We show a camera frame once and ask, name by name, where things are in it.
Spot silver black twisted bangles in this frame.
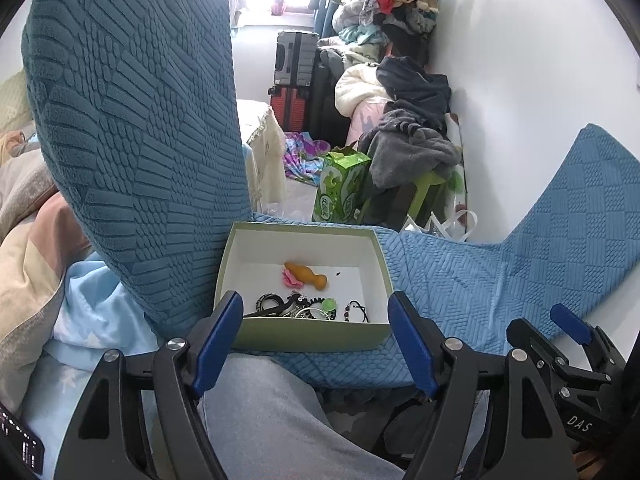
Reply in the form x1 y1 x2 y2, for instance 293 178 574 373
286 294 332 322

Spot beige pink quilt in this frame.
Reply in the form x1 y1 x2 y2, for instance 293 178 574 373
0 70 97 402

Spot grey fleece garment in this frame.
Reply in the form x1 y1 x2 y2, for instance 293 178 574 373
369 110 462 192

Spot patterned rolled mat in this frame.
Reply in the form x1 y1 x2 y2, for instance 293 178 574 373
442 110 472 242

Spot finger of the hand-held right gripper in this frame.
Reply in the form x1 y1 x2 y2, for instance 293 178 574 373
550 304 626 363
506 317 571 378

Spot green cardboard box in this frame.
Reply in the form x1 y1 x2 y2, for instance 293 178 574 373
214 221 396 353

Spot black hair ties and bracelets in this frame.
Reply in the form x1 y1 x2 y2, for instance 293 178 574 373
243 298 338 319

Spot orange gourd ornament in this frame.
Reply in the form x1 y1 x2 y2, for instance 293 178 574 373
284 261 328 292

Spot person's left leg grey pants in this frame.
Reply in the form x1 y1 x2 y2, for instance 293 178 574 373
197 352 407 480

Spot teal textured chair back cover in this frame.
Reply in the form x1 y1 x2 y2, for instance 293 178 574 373
20 0 252 328

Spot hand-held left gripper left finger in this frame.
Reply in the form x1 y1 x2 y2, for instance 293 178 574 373
52 290 244 480

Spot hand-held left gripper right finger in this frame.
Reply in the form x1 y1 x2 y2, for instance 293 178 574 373
387 290 581 480

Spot green carton box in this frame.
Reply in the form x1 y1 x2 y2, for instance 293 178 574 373
311 147 372 225

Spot purple patterned cloth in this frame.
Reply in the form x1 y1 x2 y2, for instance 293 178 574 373
282 131 334 187

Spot light blue textured cover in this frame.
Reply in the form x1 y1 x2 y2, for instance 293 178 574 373
252 122 640 392

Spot black beaded bracelet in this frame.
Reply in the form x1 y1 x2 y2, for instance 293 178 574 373
342 300 372 324

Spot black suitcase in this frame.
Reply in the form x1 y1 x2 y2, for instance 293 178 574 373
310 47 352 144

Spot white bag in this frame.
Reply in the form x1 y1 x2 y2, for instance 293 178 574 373
404 208 479 242

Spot black device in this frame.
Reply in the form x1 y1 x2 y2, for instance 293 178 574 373
0 400 47 480

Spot pale blue star blanket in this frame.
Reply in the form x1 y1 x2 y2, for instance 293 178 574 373
20 252 168 480

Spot dark hooded garment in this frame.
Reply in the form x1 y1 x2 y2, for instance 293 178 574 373
376 56 454 134

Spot red suitcase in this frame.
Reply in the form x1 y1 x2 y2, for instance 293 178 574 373
270 85 314 134

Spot cream cloth covered table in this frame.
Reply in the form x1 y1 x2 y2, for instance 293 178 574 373
235 99 287 214

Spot green plastic stool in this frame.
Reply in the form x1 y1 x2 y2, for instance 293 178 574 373
357 170 452 234

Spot grey suitcase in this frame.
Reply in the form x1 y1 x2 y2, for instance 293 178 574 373
275 31 321 89

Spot white padded jacket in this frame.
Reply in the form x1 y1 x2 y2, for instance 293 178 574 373
334 62 397 117

